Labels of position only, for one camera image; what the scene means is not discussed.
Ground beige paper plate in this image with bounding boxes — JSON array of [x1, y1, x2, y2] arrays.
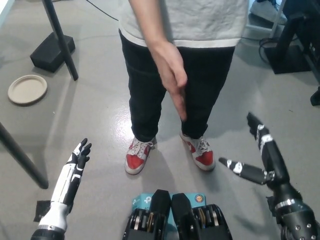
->
[[7, 74, 48, 106]]

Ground person's left red white sneaker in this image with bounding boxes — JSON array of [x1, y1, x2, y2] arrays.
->
[[179, 131, 216, 172]]

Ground black monitor stand base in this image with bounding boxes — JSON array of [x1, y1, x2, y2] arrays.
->
[[263, 12, 313, 75]]

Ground black slanted stand pole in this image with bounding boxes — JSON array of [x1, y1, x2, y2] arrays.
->
[[41, 0, 80, 81]]

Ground black cable bundle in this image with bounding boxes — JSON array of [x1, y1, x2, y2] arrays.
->
[[258, 37, 276, 57]]

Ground person's right red white sneaker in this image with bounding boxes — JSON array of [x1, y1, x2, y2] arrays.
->
[[124, 136, 157, 175]]

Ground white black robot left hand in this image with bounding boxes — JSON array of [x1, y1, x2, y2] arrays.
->
[[37, 137, 93, 230]]

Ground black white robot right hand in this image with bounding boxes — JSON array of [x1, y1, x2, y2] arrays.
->
[[218, 112, 305, 208]]

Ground black foam block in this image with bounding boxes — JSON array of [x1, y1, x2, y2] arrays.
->
[[29, 31, 76, 74]]

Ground black table leg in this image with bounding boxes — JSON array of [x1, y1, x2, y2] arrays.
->
[[0, 121, 50, 190]]

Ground teal cardboard router box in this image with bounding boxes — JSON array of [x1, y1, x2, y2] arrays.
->
[[132, 192, 208, 227]]

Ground thin black floor cable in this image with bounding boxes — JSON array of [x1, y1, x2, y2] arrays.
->
[[88, 0, 120, 21]]

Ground person's red white sneaker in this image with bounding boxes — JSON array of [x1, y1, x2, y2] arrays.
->
[[179, 131, 216, 172], [124, 136, 157, 175]]

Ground white metal table frame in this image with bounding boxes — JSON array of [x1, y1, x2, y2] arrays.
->
[[243, 0, 287, 38]]

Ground black trousers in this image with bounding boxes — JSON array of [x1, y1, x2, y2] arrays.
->
[[118, 28, 236, 142]]

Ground grey t-shirt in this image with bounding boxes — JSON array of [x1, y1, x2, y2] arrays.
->
[[117, 0, 248, 48]]

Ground person's bare right hand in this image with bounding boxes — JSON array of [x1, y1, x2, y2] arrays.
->
[[149, 42, 188, 121]]

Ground black furniture foot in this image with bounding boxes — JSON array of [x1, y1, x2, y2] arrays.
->
[[309, 86, 320, 107]]

